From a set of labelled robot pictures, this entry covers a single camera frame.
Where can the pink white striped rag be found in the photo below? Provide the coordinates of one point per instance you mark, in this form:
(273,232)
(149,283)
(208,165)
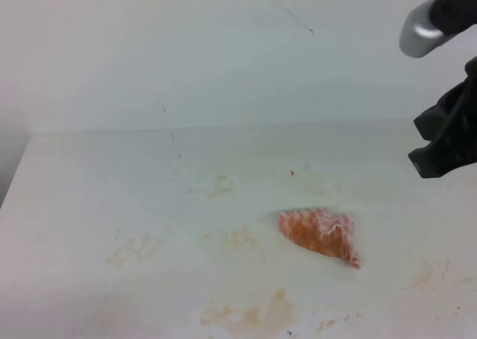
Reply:
(321,230)

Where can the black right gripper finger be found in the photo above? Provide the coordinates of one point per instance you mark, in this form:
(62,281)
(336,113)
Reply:
(443,154)

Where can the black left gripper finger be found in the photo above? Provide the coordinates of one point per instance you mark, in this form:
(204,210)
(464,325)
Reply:
(454,113)

